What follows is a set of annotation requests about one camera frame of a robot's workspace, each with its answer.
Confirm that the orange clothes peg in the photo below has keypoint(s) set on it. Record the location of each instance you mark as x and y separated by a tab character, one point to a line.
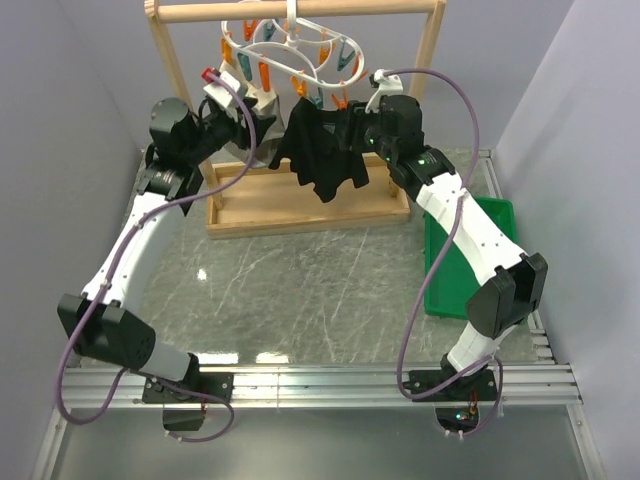
341	102
300	86

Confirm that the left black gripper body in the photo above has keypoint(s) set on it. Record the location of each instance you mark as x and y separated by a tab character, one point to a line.
216	131

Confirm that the white plastic clip hanger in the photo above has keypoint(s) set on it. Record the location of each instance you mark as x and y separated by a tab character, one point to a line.
294	46

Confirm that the green plastic tray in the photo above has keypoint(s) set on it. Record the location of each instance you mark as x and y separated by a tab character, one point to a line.
455	282

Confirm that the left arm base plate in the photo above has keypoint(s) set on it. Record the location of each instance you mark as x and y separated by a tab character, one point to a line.
162	391

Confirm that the aluminium mounting rail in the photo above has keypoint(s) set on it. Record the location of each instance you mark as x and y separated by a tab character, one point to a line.
317	387

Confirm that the wooden hanging rack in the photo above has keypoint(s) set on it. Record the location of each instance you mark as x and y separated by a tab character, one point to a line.
247	201

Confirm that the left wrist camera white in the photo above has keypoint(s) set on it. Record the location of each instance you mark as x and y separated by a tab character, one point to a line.
224	89

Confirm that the orange peg holding grey underwear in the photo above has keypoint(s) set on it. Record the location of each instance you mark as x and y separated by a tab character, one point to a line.
264	74

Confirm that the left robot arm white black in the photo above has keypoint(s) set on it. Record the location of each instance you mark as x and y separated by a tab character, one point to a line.
102	322

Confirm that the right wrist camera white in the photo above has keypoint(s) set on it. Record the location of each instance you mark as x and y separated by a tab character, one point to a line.
383	85

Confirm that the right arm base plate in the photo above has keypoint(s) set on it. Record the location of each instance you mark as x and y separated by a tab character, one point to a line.
481	386

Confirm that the teal clothes peg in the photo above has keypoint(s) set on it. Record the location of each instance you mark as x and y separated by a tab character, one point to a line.
318	99

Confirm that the black underwear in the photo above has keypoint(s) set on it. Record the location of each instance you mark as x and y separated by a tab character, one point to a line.
312	148

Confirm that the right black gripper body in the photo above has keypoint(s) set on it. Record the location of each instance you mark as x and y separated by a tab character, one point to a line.
368	127

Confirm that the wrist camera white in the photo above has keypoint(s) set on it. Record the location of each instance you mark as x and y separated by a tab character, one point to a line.
383	85
224	89

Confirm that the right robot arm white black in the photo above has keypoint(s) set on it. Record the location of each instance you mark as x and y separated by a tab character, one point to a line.
511	281

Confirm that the grey underwear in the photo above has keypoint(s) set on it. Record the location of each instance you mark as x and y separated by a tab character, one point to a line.
266	114

